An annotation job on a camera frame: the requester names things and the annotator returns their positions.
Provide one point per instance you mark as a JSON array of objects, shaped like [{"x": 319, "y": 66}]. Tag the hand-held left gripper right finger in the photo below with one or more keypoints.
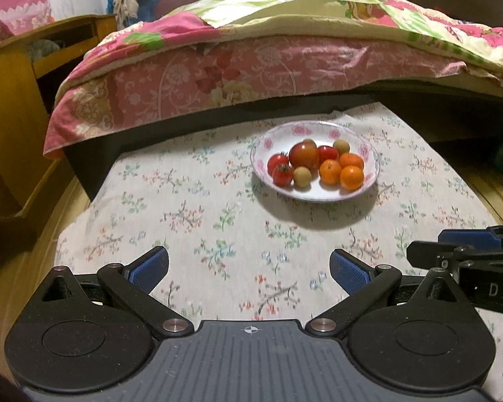
[{"x": 351, "y": 271}]

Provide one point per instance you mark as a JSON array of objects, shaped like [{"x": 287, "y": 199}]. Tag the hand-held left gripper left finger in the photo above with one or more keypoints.
[{"x": 149, "y": 270}]

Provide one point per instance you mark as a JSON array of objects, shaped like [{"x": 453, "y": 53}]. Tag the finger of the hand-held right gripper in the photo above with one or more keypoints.
[
  {"x": 427, "y": 253},
  {"x": 469, "y": 237}
]

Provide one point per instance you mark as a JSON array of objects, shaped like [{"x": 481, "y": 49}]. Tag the white plate with pink flowers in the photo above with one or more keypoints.
[{"x": 310, "y": 193}]

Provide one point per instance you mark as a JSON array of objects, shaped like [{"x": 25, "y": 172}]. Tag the orange mandarin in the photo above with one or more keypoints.
[
  {"x": 351, "y": 160},
  {"x": 352, "y": 178},
  {"x": 330, "y": 172}
]

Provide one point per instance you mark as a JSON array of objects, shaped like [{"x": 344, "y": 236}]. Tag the small red tomato with stem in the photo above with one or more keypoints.
[{"x": 282, "y": 176}]

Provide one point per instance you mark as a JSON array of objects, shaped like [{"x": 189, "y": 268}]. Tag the large red tomato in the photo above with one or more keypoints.
[{"x": 302, "y": 155}]

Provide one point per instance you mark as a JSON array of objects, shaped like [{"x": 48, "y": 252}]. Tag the white floral tablecloth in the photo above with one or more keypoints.
[{"x": 218, "y": 201}]

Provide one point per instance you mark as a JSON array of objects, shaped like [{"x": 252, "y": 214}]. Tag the yellow wooden desk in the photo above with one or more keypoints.
[{"x": 8, "y": 104}]

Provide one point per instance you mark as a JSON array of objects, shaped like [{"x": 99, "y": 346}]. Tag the grey cloth bundle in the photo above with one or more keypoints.
[{"x": 44, "y": 50}]

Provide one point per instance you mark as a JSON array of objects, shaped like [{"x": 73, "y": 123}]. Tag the pink and green quilt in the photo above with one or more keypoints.
[{"x": 318, "y": 12}]

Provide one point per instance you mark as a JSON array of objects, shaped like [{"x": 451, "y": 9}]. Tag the pink cloth cover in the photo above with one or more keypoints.
[{"x": 16, "y": 8}]

